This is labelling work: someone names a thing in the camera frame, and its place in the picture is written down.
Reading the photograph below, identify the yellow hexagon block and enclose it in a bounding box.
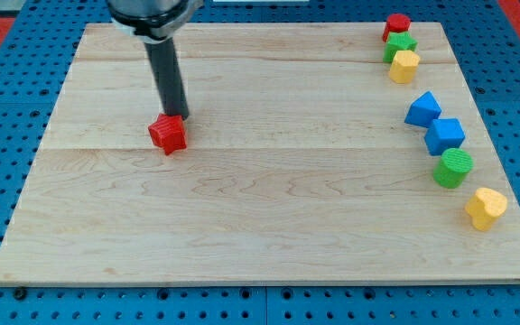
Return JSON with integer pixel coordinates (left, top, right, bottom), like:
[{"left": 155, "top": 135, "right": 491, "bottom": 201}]
[{"left": 388, "top": 50, "right": 421, "bottom": 84}]

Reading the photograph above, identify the blue triangle block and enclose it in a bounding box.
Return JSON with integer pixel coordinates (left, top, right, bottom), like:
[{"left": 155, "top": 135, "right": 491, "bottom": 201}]
[{"left": 404, "top": 91, "right": 441, "bottom": 128}]

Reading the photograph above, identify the light wooden board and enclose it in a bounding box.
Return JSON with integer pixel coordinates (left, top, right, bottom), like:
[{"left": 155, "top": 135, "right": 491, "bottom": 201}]
[{"left": 0, "top": 22, "right": 520, "bottom": 287}]

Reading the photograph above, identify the blue cube block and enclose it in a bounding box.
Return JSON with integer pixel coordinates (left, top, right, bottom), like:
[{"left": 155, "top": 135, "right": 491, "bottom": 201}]
[{"left": 424, "top": 118, "right": 466, "bottom": 156}]

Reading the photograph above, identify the green star block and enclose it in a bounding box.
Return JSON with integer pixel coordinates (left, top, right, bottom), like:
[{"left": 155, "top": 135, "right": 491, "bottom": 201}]
[{"left": 383, "top": 32, "right": 418, "bottom": 63}]

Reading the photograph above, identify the yellow heart block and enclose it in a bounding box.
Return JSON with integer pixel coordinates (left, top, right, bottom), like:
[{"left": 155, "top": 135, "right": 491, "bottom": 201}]
[{"left": 464, "top": 187, "right": 508, "bottom": 231}]

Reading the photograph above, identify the red star block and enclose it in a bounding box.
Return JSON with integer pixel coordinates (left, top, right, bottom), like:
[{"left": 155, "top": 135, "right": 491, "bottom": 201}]
[{"left": 148, "top": 114, "right": 187, "bottom": 155}]

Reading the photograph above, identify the green cylinder block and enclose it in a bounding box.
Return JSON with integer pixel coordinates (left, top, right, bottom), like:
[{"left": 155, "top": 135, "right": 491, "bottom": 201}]
[{"left": 432, "top": 148, "right": 474, "bottom": 189}]

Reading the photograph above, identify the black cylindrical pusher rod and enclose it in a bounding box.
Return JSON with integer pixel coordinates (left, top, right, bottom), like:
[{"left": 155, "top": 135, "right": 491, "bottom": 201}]
[{"left": 144, "top": 39, "right": 190, "bottom": 120}]

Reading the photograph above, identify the red cylinder block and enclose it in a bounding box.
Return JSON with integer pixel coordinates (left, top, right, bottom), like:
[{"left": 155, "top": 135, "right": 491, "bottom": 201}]
[{"left": 382, "top": 13, "right": 411, "bottom": 42}]

